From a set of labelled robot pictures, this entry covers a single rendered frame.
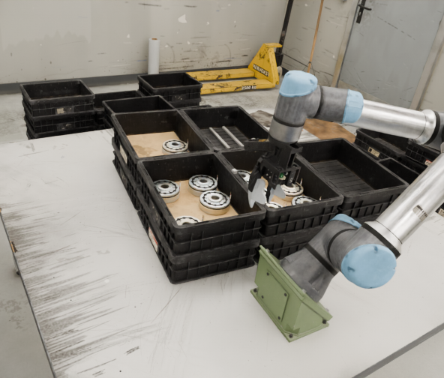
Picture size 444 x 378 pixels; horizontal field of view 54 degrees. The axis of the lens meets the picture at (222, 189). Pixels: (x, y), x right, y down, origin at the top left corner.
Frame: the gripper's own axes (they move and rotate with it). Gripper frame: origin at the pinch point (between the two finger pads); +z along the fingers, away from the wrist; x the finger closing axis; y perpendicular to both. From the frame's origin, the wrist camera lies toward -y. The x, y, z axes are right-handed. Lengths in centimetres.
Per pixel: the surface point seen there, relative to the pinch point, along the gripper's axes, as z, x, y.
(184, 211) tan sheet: 23.4, -2.6, -28.2
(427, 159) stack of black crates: 44, 184, -43
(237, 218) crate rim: 12.3, 1.3, -7.4
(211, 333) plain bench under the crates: 35.1, -15.0, 10.1
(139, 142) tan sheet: 26, 5, -78
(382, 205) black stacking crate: 15, 61, 3
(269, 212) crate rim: 12.1, 12.6, -5.9
